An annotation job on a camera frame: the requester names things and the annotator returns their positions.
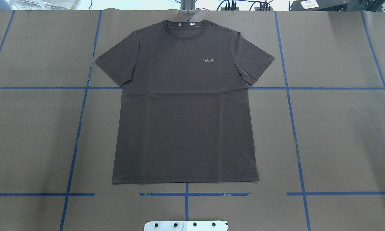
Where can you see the white metal mounting plate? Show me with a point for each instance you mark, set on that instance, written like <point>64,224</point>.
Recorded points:
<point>203,225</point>

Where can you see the dark brown t-shirt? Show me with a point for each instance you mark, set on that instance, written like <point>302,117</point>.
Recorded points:
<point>185,114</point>

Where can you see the aluminium profile post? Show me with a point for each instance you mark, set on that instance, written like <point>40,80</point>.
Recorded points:
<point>187,7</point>

